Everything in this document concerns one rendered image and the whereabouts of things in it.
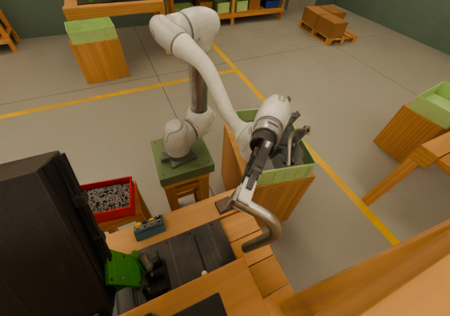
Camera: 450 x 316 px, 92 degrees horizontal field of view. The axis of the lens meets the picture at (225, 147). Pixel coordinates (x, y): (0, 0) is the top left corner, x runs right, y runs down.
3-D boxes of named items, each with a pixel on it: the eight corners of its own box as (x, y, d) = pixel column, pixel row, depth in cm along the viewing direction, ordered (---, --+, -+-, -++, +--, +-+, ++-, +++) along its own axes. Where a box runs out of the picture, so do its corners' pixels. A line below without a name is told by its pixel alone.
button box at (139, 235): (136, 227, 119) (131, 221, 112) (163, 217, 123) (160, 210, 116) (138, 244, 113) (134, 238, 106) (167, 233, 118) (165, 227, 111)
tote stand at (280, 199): (220, 174, 249) (223, 123, 189) (263, 166, 259) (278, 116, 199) (236, 231, 206) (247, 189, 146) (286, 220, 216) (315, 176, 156)
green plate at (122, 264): (119, 266, 90) (83, 259, 73) (137, 256, 91) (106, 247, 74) (122, 296, 83) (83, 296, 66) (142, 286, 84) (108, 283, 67)
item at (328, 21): (298, 25, 564) (303, 6, 530) (323, 23, 585) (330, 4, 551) (327, 45, 491) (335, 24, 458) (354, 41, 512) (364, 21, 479)
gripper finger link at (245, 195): (256, 182, 53) (257, 181, 52) (248, 206, 48) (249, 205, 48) (245, 177, 53) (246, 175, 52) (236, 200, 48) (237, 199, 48)
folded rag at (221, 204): (229, 197, 130) (230, 195, 128) (235, 208, 125) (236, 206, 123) (213, 203, 127) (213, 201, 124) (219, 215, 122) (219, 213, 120)
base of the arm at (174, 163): (156, 153, 146) (154, 148, 142) (185, 140, 154) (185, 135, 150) (167, 172, 136) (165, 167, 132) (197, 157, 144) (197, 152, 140)
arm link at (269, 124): (262, 110, 65) (256, 122, 61) (288, 124, 65) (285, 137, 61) (250, 130, 72) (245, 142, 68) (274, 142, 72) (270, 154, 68)
